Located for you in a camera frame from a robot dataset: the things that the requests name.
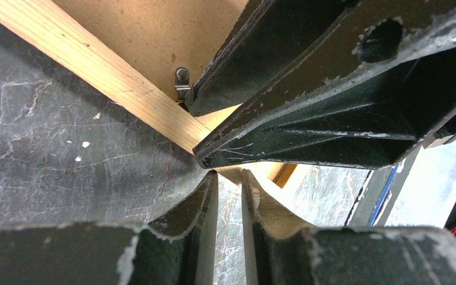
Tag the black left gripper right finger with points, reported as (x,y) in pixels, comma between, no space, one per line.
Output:
(282,248)

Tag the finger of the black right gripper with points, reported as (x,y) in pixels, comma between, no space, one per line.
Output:
(267,36)
(379,83)

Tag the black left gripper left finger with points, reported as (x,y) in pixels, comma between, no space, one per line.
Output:
(178,247)

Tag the brown backing board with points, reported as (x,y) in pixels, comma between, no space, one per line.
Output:
(157,37)

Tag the wooden picture frame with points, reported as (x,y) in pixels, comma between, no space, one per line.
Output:
(54,32)

